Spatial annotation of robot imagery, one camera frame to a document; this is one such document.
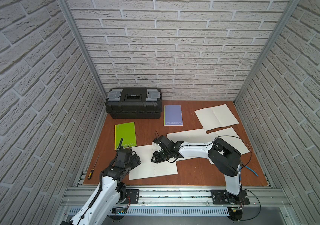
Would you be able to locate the purple cover notebook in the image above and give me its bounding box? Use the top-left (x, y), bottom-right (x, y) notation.
top-left (164, 105), bottom-right (183, 126)

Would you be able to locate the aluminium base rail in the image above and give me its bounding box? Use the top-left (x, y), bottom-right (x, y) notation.
top-left (60, 185), bottom-right (294, 221)

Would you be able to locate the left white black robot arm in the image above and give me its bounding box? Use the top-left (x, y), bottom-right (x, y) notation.
top-left (61, 146), bottom-right (141, 225)

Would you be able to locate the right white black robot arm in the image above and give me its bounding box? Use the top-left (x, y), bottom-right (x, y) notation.
top-left (151, 136), bottom-right (241, 197)

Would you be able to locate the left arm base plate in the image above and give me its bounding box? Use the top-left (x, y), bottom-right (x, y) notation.
top-left (119, 189), bottom-right (140, 204)

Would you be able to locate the black plastic toolbox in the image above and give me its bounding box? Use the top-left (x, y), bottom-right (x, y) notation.
top-left (105, 87), bottom-right (162, 119)

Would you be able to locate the yellow black screwdriver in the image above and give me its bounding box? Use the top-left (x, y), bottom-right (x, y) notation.
top-left (87, 154), bottom-right (100, 180)

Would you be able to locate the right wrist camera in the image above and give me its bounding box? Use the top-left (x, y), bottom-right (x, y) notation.
top-left (153, 136), bottom-right (175, 149)

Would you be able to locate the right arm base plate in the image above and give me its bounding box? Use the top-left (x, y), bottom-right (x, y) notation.
top-left (211, 189), bottom-right (250, 205)

